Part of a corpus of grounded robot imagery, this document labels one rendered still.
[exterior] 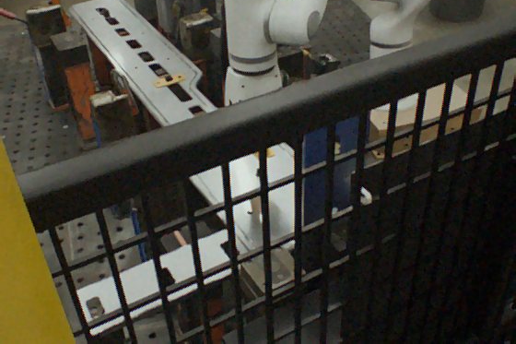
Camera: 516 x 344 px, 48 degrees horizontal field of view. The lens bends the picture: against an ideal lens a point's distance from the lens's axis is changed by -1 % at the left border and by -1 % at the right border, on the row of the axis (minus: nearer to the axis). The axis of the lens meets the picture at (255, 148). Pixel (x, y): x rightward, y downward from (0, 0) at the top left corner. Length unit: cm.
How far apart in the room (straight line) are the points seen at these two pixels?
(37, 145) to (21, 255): 177
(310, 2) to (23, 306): 80
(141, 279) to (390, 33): 101
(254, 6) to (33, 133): 123
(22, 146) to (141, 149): 166
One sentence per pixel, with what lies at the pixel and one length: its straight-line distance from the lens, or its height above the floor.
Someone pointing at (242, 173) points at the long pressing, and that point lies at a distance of 117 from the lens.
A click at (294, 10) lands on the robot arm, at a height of 137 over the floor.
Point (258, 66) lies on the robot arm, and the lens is 98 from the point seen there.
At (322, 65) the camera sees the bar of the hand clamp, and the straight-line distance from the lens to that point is 111.
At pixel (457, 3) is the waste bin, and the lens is 439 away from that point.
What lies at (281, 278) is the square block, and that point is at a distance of 88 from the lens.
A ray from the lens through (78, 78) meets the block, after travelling 178.
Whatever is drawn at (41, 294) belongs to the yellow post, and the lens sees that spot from 19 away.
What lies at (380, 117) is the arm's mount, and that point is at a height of 80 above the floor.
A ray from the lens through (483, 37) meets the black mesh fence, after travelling 42.
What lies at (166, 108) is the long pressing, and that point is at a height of 100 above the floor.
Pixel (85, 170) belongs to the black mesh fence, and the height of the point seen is 155.
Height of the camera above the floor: 172
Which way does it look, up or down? 36 degrees down
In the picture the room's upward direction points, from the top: 3 degrees counter-clockwise
